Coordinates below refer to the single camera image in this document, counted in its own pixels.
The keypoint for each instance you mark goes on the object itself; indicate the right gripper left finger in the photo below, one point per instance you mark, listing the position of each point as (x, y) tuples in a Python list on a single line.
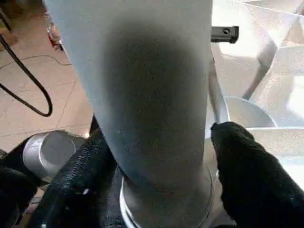
[(76, 180)]

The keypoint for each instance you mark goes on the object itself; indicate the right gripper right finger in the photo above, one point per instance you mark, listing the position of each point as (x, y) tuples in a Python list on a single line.
[(256, 180)]

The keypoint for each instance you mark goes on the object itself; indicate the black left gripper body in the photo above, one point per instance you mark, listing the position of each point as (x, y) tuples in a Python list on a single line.
[(224, 33)]

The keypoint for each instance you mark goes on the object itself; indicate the white plastic table top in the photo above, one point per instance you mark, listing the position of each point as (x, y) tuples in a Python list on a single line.
[(280, 83)]

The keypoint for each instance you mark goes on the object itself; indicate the white plastic table leg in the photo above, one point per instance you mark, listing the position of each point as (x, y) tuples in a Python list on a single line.
[(142, 83)]

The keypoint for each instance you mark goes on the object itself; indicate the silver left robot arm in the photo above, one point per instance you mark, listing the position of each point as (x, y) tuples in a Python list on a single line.
[(50, 154)]

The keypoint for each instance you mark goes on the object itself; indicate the small white stool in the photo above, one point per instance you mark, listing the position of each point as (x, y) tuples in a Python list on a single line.
[(55, 35)]

